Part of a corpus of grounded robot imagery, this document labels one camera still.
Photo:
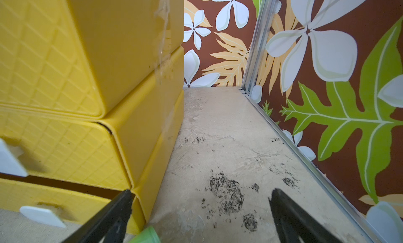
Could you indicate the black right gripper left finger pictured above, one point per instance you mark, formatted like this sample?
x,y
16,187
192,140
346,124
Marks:
x,y
109,225

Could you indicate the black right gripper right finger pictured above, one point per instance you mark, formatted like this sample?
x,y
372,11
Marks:
x,y
294,224

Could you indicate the yellow drawer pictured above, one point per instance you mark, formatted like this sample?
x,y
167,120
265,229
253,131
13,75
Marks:
x,y
75,151
43,67
74,201

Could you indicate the yellow bottom drawer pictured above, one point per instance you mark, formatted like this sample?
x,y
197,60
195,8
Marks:
x,y
74,201

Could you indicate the yellow middle drawer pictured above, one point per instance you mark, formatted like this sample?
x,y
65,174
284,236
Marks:
x,y
75,151

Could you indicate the green trash bag roll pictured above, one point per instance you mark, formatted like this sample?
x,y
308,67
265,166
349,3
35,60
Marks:
x,y
148,235

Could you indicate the yellow top drawer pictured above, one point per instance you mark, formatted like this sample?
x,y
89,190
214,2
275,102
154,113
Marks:
x,y
43,67

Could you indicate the yellow plastic drawer cabinet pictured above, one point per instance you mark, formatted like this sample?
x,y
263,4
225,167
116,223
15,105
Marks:
x,y
133,51

